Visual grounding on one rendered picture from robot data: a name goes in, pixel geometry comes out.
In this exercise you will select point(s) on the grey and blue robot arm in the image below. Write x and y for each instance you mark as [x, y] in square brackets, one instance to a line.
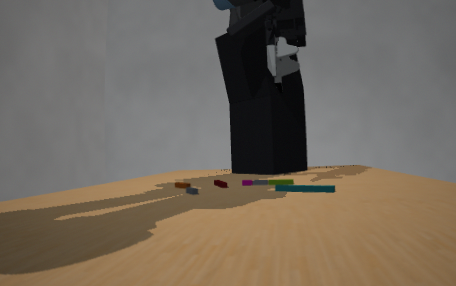
[240, 24]

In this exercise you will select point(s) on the turquoise rod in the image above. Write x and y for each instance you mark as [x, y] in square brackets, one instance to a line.
[305, 188]

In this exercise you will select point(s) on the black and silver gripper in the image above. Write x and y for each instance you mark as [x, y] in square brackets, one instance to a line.
[284, 26]

